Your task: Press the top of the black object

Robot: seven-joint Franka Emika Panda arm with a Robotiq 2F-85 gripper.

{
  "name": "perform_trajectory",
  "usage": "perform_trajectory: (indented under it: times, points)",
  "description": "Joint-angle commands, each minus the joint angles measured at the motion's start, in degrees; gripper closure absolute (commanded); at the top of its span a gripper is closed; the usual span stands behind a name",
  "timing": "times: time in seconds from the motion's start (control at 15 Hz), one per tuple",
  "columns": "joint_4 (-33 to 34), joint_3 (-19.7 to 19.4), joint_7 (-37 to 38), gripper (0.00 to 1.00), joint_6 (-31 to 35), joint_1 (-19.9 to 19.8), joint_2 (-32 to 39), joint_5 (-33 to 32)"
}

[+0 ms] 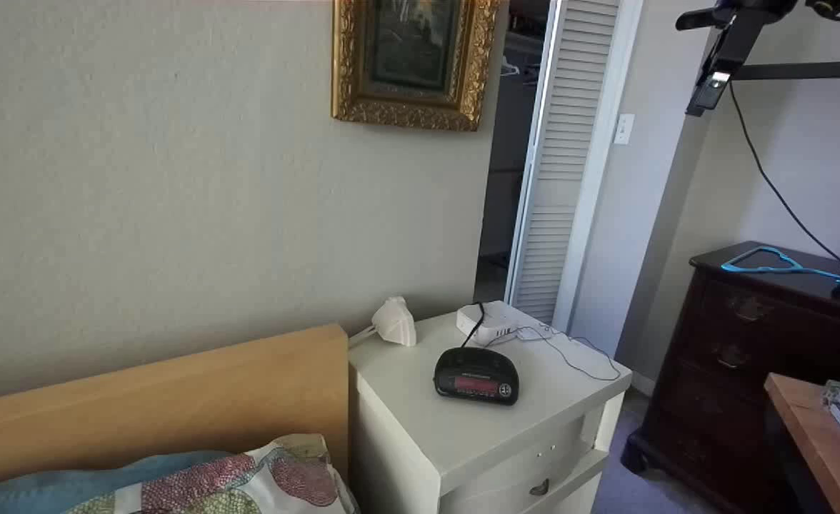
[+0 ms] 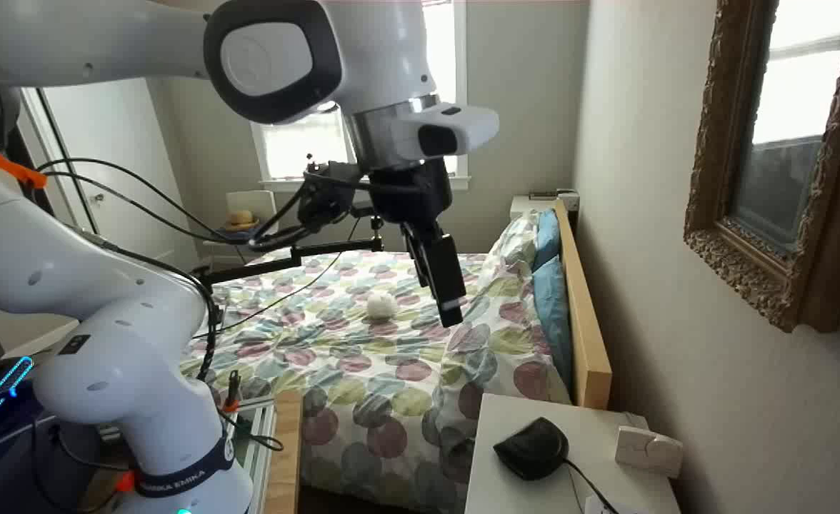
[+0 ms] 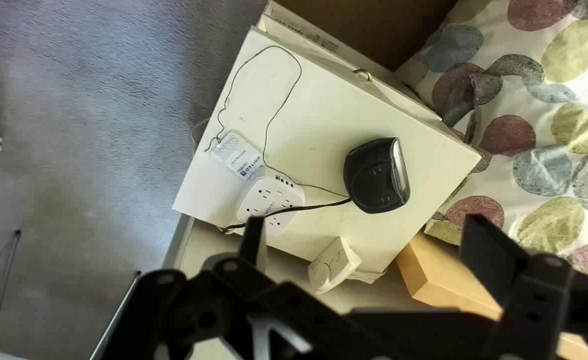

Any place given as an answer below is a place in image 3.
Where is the white round multi-plug adapter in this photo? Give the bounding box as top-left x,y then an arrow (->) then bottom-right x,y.
236,171 -> 304,235

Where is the wooden headboard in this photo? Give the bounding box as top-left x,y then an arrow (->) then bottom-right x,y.
395,233 -> 588,360

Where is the white power adapter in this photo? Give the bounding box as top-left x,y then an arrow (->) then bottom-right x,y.
210,133 -> 263,178

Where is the small white box device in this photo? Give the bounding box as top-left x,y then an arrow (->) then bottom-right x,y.
308,239 -> 362,294

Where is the black rounded alarm clock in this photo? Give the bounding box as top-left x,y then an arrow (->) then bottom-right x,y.
344,139 -> 410,215

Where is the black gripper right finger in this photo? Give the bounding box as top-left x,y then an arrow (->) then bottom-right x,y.
460,215 -> 531,314

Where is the thin grey wire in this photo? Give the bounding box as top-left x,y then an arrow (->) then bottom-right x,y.
204,42 -> 351,201

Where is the polka dot bedspread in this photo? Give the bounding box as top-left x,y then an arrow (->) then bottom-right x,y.
397,0 -> 588,275

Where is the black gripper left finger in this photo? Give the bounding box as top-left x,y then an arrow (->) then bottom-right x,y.
239,217 -> 267,270

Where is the thin black cable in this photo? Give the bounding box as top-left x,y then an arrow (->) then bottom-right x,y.
221,195 -> 355,237

